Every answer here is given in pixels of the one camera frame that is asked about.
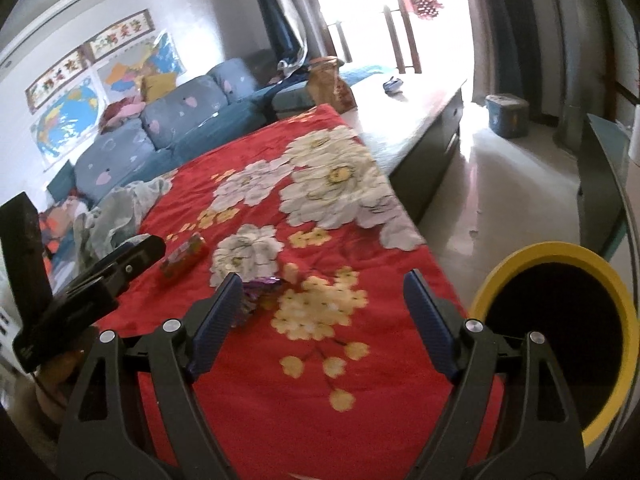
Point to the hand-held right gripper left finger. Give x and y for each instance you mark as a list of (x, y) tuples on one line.
[(220, 310)]

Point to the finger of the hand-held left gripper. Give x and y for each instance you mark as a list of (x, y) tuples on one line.
[(135, 260)]

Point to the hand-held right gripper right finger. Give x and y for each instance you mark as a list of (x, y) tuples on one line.
[(425, 310)]

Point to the purple foil wrapper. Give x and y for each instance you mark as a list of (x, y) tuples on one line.
[(257, 292)]

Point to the red snack packet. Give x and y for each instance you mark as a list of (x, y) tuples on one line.
[(182, 260)]

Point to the yellow rimmed trash bin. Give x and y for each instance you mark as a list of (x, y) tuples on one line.
[(550, 340)]

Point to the person's left hand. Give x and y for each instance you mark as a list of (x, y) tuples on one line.
[(60, 375)]

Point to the colourful patterned cloth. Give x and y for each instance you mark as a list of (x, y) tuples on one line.
[(57, 230)]

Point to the light green cloth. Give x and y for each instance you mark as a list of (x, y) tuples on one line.
[(115, 210)]

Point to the red floral blanket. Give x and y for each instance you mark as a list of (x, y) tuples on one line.
[(260, 410)]

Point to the blue patterned sofa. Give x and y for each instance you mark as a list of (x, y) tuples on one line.
[(120, 150)]

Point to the pile of pink red clothes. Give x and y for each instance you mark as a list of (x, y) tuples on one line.
[(122, 112)]

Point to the world map poster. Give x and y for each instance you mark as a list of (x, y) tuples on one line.
[(70, 115)]

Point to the yellow cushion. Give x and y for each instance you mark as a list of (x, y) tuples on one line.
[(159, 87)]

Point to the framed calligraphy picture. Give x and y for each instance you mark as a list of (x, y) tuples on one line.
[(60, 80), (120, 35)]

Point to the country map poster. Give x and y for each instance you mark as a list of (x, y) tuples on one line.
[(125, 72)]

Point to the long coffee table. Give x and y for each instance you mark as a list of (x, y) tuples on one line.
[(410, 110)]

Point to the blue storage box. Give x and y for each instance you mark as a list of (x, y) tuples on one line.
[(507, 115)]

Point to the glass top television stand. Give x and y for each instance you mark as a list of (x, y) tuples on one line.
[(600, 185)]

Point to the small blue object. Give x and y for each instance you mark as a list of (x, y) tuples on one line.
[(393, 85)]

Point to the brown paper bag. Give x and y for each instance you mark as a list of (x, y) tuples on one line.
[(325, 85)]

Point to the balcony glass door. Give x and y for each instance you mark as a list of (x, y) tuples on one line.
[(400, 35)]

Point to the grey brown curtain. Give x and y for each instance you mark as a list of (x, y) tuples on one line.
[(510, 35)]

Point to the dark blue curtain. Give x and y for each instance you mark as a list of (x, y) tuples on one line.
[(280, 10)]

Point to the grey standing air conditioner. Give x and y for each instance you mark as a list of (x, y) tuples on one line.
[(575, 60)]

